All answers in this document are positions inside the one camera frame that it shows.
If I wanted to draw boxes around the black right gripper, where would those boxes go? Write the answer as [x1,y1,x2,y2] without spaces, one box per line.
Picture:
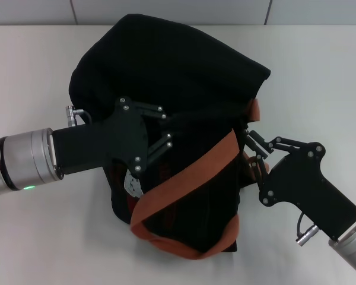
[246,130,356,241]

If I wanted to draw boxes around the right arm cable with connector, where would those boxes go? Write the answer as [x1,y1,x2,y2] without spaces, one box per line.
[295,212,320,247]

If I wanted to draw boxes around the left arm cable with connector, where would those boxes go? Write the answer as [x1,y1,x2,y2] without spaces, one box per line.
[65,105,93,127]

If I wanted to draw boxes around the black food bag orange handles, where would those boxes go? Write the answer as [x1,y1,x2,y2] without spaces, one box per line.
[69,14,271,261]

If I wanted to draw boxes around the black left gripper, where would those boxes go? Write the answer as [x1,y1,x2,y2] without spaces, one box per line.
[52,96,174,181]

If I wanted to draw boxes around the arm cable with connector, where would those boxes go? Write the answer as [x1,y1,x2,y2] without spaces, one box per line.
[65,105,93,127]
[295,212,320,247]

